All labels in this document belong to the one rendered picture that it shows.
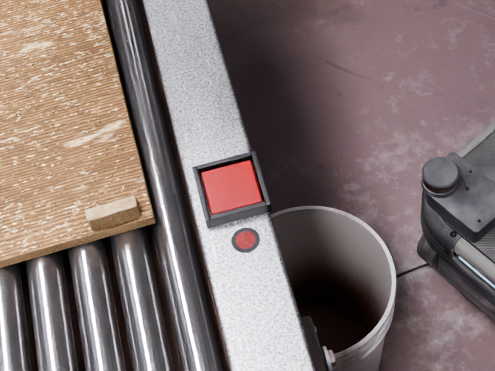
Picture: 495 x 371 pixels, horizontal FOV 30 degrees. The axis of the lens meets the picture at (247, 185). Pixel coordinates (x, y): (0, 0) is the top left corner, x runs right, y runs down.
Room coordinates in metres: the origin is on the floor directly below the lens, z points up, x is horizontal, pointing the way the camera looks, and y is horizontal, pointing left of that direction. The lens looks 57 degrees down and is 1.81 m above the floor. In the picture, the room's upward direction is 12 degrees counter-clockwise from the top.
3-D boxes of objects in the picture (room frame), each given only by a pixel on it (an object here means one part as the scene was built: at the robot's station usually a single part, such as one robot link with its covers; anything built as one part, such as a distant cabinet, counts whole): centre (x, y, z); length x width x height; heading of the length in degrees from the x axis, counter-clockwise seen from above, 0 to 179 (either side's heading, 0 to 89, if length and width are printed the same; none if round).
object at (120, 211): (0.56, 0.15, 0.95); 0.06 x 0.02 x 0.03; 95
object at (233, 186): (0.57, 0.02, 0.92); 0.06 x 0.06 x 0.01; 3
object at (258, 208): (0.57, 0.02, 0.92); 0.08 x 0.08 x 0.02; 3
